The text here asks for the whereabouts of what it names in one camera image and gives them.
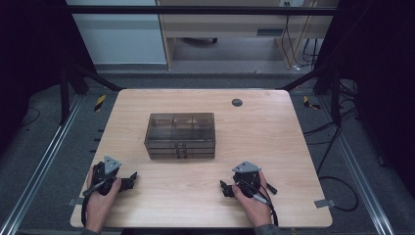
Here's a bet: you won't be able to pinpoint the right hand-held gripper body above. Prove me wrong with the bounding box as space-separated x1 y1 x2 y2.
232 161 278 199

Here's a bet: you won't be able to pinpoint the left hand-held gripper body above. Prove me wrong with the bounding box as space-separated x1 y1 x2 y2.
91 156 123 196

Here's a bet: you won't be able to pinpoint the smoky transparent drawer organizer box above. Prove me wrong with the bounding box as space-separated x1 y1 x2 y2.
144 112 216 161

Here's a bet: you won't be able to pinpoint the person's right hand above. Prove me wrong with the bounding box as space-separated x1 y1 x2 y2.
232 172 273 228

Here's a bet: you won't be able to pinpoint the person's left hand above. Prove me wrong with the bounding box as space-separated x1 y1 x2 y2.
85 164 122 231

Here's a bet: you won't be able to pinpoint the yellow black hazard tape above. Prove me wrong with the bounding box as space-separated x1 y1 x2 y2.
93 94 108 113
302 95 322 111

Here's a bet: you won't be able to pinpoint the white cabinet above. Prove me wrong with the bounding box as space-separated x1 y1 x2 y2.
65 0 168 66

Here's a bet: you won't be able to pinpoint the black curtain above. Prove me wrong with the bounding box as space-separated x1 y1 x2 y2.
314 0 415 197
0 0 96 155

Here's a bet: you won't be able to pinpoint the light wooden desk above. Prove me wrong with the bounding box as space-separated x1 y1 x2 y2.
156 0 341 71

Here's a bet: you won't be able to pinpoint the right hand-held gripper cable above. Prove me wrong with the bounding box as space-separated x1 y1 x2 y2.
240 180 279 227

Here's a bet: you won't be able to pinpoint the hand-held gripper cable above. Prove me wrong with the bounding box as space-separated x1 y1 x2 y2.
240 180 279 227
80 180 106 228

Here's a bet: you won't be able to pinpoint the left hand-held gripper cable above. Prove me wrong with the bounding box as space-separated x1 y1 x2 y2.
80 180 106 228

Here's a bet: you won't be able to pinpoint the aluminium floor rail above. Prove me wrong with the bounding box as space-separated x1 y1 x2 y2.
317 96 395 235
0 94 84 235

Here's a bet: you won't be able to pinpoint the black metal frame stand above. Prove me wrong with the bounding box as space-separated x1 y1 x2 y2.
280 65 343 127
58 63 123 125

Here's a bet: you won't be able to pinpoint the thin black floor cable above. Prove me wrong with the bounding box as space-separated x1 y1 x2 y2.
19 107 42 127

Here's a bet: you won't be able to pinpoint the black looped floor cable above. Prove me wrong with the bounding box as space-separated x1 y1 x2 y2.
317 175 360 212

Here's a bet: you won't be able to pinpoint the hanging desk cables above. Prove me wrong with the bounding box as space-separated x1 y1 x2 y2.
281 14 320 71

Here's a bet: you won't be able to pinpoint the black horizontal frame bar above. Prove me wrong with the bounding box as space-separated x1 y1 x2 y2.
67 5 339 16

